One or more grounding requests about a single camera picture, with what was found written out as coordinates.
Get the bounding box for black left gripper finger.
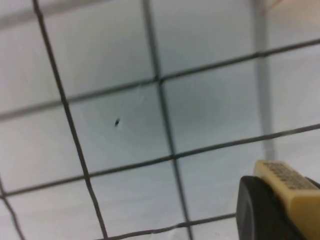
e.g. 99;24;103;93
235;175;320;240

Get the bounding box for cream rectangular printed eraser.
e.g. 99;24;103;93
252;159;320;228

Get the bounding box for grey grid-patterned tablecloth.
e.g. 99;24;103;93
0;0;320;240

